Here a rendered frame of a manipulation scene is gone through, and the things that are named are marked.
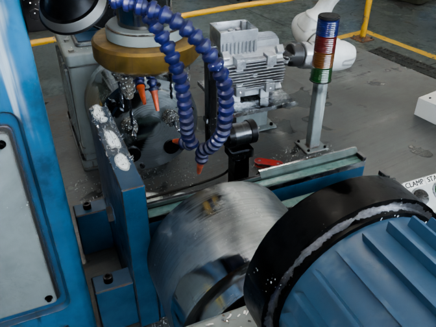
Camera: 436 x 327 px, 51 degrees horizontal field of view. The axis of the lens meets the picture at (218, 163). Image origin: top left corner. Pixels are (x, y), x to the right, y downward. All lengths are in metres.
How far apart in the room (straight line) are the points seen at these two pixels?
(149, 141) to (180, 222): 0.48
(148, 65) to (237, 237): 0.29
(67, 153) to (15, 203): 0.84
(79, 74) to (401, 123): 1.08
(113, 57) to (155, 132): 0.42
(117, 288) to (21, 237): 0.25
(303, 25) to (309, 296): 1.42
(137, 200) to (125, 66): 0.21
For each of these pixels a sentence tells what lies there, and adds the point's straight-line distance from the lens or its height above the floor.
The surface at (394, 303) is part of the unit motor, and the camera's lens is 0.33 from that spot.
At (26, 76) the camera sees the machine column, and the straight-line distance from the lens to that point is 0.60.
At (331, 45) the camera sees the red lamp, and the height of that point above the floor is 1.14.
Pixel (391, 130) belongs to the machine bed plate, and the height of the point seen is 0.80.
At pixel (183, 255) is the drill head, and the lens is 0.65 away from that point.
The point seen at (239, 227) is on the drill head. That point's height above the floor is 1.16.
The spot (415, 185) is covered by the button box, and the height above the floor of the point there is 1.08.
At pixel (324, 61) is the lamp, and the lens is 1.35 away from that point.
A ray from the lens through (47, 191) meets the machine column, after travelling 0.68.
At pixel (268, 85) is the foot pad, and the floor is 0.98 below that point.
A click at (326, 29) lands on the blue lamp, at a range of 1.32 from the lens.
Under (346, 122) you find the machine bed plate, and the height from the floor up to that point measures 0.80.
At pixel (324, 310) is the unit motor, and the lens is 0.35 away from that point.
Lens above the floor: 1.59
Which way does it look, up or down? 34 degrees down
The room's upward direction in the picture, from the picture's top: straight up
